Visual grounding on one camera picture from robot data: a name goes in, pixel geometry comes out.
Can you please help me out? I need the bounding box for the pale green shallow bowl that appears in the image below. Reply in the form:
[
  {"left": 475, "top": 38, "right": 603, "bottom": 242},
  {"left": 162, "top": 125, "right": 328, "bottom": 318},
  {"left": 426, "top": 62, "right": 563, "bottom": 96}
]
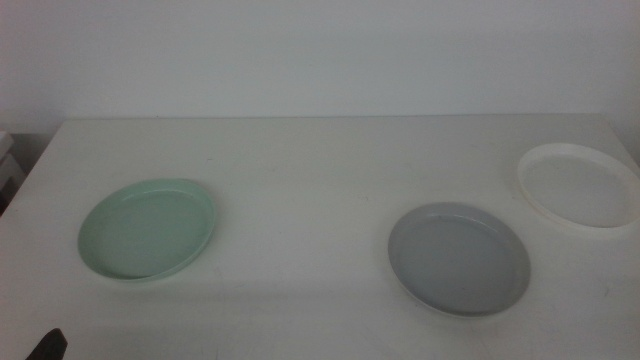
[{"left": 76, "top": 177, "right": 217, "bottom": 284}]

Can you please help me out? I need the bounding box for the grey shallow bowl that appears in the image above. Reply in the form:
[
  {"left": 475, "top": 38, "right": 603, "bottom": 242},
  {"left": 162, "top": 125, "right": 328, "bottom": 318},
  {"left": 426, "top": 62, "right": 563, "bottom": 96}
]
[{"left": 387, "top": 201, "right": 532, "bottom": 318}]

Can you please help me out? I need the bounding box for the white shallow bowl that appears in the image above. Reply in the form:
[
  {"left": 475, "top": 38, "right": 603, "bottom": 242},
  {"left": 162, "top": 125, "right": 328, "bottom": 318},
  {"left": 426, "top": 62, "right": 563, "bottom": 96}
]
[{"left": 516, "top": 142, "right": 640, "bottom": 238}]

